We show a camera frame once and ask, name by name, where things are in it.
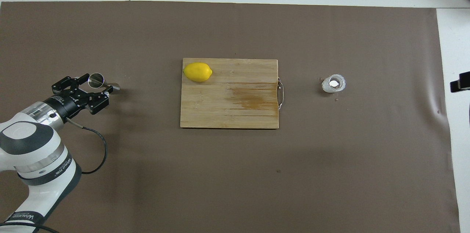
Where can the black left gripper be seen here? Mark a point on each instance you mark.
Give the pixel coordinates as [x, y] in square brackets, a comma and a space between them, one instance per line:
[68, 104]

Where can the steel double jigger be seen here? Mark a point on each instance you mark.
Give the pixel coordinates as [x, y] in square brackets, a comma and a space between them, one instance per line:
[96, 80]

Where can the small clear glass cup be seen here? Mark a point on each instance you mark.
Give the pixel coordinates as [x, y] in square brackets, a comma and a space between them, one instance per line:
[333, 83]

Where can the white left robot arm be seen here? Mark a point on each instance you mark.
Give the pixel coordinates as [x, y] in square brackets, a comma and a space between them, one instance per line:
[33, 152]

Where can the yellow lemon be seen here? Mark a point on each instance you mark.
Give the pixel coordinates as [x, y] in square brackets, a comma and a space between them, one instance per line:
[197, 72]

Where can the wooden cutting board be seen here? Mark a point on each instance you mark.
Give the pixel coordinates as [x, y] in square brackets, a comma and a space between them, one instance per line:
[227, 108]

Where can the brown table mat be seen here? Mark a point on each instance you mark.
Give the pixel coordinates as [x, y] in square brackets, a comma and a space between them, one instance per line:
[220, 174]

